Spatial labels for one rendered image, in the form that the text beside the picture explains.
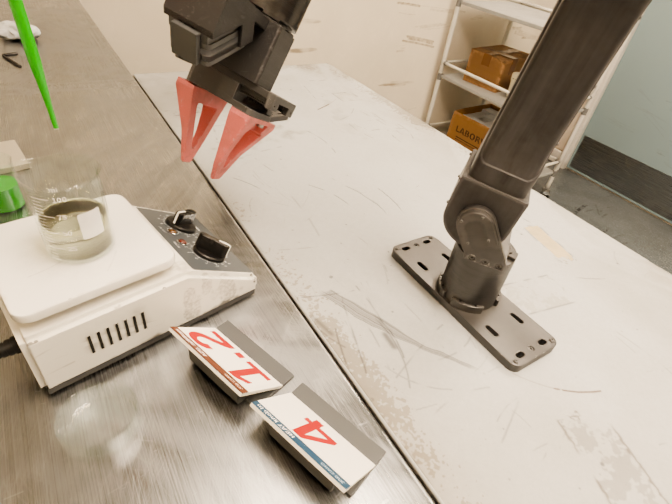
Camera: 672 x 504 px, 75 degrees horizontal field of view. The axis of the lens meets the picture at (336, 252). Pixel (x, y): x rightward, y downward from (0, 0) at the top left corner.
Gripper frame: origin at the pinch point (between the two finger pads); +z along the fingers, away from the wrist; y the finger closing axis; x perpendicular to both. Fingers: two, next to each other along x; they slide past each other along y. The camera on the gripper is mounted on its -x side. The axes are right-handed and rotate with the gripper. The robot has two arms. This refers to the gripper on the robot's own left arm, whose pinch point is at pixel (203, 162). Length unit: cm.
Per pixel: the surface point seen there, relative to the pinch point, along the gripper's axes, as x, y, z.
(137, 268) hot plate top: -10.6, 3.9, 7.6
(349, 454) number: -11.4, 25.5, 10.8
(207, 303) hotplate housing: -4.2, 8.2, 10.5
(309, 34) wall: 157, -58, -36
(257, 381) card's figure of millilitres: -9.3, 16.5, 11.2
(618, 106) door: 262, 94, -97
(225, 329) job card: -3.9, 10.8, 12.0
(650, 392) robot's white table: 4.8, 49.0, -1.9
